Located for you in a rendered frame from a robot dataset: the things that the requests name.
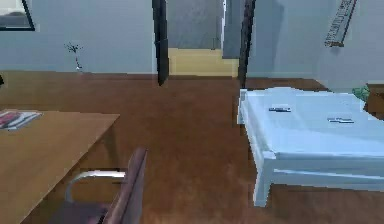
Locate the black remote control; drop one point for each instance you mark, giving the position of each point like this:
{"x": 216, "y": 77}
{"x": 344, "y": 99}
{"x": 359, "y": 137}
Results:
{"x": 340, "y": 120}
{"x": 280, "y": 109}

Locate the grey room door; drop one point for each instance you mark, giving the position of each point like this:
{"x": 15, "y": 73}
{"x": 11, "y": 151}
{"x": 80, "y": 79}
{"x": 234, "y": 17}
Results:
{"x": 232, "y": 30}

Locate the dark door frame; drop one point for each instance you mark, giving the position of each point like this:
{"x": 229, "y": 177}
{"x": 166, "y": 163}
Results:
{"x": 161, "y": 40}

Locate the brown wooden table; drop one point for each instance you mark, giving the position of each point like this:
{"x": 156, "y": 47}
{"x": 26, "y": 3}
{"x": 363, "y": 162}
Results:
{"x": 43, "y": 156}

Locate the grey framed wall picture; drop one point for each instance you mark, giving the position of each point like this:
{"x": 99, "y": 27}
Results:
{"x": 340, "y": 23}

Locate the pale blue bed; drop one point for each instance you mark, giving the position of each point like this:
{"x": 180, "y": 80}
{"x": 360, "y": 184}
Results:
{"x": 310, "y": 140}

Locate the vase with dark twigs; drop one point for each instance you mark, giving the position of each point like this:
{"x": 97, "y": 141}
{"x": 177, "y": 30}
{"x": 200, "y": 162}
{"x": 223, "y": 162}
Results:
{"x": 77, "y": 56}

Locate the red and grey book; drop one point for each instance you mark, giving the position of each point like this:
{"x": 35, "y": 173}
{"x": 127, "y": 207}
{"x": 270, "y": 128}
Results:
{"x": 15, "y": 119}

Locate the green house plant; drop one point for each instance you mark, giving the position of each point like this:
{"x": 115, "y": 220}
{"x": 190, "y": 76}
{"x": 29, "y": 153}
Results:
{"x": 361, "y": 92}

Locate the dark purple armchair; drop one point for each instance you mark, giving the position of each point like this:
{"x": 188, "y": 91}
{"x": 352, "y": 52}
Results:
{"x": 126, "y": 193}

